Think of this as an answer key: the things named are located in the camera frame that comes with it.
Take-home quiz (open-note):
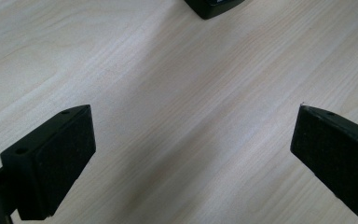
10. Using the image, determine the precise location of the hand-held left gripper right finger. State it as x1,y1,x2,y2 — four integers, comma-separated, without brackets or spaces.
289,105,358,222

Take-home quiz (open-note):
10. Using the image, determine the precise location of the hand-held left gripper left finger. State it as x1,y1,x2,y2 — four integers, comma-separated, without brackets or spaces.
0,105,97,221

